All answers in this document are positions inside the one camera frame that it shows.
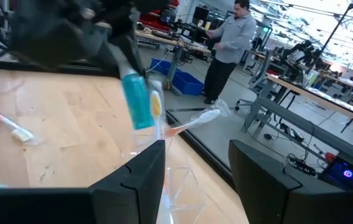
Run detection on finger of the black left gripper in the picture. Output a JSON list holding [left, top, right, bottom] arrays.
[[119, 32, 148, 78], [97, 42, 131, 78]]

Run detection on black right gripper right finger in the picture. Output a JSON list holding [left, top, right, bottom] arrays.
[[227, 139, 353, 224]]

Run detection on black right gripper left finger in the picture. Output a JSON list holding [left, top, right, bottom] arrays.
[[0, 139, 167, 224]]

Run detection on clear plastic toothbrush holder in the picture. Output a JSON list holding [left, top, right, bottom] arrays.
[[122, 124, 208, 224]]

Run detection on blue mouthwash bottle white cap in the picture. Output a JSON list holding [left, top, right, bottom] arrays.
[[117, 63, 155, 131]]

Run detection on yellow-bristle toothbrush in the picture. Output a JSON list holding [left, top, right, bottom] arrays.
[[149, 79, 167, 141]]

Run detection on wooden workbench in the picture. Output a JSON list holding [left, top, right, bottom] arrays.
[[134, 29, 213, 96]]

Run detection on red tool cabinet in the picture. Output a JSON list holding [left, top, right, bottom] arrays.
[[139, 0, 180, 32]]

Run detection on blue plastic bin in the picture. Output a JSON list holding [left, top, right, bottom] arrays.
[[150, 57, 204, 96]]

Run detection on black power brick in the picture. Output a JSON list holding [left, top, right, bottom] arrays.
[[283, 124, 303, 142]]

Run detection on small black monitor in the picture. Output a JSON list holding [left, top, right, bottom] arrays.
[[193, 6, 210, 26]]

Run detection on black computer tower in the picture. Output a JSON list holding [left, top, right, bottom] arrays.
[[318, 154, 353, 191]]

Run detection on person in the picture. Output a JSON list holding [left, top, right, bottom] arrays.
[[201, 0, 257, 105]]

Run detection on wooden desk grey legs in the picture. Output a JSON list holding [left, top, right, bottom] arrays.
[[243, 73, 353, 162]]

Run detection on black slanted pole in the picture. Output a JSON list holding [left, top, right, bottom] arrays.
[[309, 2, 353, 72]]

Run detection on black power strip cables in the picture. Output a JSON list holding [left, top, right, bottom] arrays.
[[287, 154, 317, 177]]

